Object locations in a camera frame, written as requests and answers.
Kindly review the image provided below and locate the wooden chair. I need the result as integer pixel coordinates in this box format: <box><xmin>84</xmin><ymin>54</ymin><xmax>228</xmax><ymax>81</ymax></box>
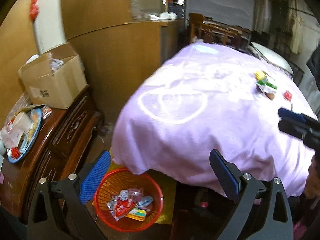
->
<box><xmin>188</xmin><ymin>13</ymin><xmax>209</xmax><ymax>43</ymax></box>

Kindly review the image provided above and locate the person's right hand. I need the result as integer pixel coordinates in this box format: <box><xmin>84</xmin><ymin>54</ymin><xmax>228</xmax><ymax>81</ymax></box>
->
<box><xmin>304</xmin><ymin>156</ymin><xmax>320</xmax><ymax>199</ymax></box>

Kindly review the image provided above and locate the white cloth on cabinet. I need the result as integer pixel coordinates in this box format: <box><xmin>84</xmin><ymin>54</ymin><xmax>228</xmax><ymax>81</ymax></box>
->
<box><xmin>149</xmin><ymin>12</ymin><xmax>177</xmax><ymax>21</ymax></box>

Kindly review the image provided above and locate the red snack bag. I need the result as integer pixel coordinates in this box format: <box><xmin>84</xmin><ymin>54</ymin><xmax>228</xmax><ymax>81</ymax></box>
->
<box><xmin>106</xmin><ymin>196</ymin><xmax>136</xmax><ymax>221</ymax></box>

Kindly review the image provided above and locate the purple smile blanket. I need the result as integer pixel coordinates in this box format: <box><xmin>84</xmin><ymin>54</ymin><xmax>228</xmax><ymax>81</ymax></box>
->
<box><xmin>111</xmin><ymin>42</ymin><xmax>314</xmax><ymax>196</ymax></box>

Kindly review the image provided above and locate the orange yellow snack wrapper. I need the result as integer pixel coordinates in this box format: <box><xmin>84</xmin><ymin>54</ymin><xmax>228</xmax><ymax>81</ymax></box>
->
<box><xmin>125</xmin><ymin>207</ymin><xmax>148</xmax><ymax>222</ymax></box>

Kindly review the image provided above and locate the red plastic trash basket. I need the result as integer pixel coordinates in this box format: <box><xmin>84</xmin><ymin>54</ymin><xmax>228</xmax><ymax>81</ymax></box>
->
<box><xmin>93</xmin><ymin>168</ymin><xmax>164</xmax><ymax>233</ymax></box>

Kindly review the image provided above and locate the yellow crumpled wrapper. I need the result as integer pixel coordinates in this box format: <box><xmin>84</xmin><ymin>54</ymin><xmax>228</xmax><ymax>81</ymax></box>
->
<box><xmin>254</xmin><ymin>71</ymin><xmax>266</xmax><ymax>81</ymax></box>

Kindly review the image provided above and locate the beige hanging garment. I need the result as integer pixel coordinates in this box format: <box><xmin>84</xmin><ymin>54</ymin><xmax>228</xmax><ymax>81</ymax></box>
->
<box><xmin>287</xmin><ymin>0</ymin><xmax>304</xmax><ymax>54</ymax></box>

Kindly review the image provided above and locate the white pillow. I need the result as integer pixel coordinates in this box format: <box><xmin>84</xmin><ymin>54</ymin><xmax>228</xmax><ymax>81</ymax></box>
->
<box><xmin>251</xmin><ymin>42</ymin><xmax>293</xmax><ymax>75</ymax></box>

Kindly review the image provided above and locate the white plastic bag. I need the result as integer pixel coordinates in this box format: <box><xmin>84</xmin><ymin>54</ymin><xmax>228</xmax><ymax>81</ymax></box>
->
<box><xmin>119</xmin><ymin>188</ymin><xmax>143</xmax><ymax>202</ymax></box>

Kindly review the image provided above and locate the black metal bed frame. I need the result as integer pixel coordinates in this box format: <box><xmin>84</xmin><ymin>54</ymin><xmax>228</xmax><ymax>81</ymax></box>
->
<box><xmin>289</xmin><ymin>62</ymin><xmax>304</xmax><ymax>86</ymax></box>

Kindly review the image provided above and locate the black hanging jacket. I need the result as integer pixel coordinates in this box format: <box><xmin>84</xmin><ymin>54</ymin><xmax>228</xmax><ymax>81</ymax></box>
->
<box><xmin>306</xmin><ymin>46</ymin><xmax>320</xmax><ymax>90</ymax></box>

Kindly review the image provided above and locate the green white wrapper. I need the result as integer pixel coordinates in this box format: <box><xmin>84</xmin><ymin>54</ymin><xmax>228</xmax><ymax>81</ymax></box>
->
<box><xmin>256</xmin><ymin>78</ymin><xmax>278</xmax><ymax>94</ymax></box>

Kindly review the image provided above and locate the blue plate with clutter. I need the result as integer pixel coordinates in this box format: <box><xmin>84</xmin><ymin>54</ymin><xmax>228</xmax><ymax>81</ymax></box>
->
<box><xmin>1</xmin><ymin>107</ymin><xmax>42</xmax><ymax>164</ymax></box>

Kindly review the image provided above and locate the cardboard box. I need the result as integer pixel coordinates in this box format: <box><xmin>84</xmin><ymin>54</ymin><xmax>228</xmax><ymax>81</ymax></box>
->
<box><xmin>18</xmin><ymin>43</ymin><xmax>87</xmax><ymax>109</ymax></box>

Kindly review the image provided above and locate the dark carved wooden dresser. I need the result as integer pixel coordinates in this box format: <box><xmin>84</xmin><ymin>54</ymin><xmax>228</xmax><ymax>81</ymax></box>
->
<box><xmin>1</xmin><ymin>86</ymin><xmax>102</xmax><ymax>224</ymax></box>

